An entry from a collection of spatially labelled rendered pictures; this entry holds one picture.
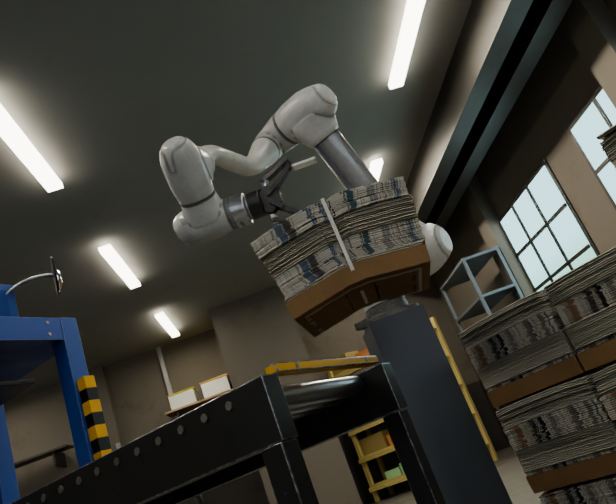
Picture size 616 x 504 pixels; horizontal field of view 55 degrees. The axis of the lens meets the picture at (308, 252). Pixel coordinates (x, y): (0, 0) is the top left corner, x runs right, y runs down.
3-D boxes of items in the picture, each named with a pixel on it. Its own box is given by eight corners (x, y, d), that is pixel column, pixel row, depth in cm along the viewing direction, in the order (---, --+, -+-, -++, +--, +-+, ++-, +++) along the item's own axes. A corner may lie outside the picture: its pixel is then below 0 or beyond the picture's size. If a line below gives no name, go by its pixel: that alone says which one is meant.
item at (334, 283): (363, 307, 164) (355, 294, 165) (352, 283, 137) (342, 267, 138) (314, 337, 164) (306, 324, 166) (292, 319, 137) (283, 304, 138)
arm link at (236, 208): (238, 233, 166) (258, 227, 166) (228, 223, 158) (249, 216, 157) (231, 204, 169) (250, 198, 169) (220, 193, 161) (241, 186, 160)
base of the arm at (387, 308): (355, 339, 218) (349, 325, 220) (410, 319, 221) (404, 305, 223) (359, 326, 201) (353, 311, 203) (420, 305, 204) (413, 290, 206)
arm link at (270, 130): (241, 145, 203) (267, 121, 196) (259, 125, 218) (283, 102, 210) (268, 173, 207) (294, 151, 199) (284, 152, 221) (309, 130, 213)
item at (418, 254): (430, 288, 162) (425, 273, 163) (431, 260, 135) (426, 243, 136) (372, 303, 164) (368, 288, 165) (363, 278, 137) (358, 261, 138)
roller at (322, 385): (362, 399, 152) (369, 381, 151) (247, 422, 113) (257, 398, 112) (346, 389, 155) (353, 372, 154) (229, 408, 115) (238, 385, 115)
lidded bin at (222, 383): (234, 392, 948) (230, 377, 957) (232, 388, 913) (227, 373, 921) (207, 402, 942) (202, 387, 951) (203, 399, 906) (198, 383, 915)
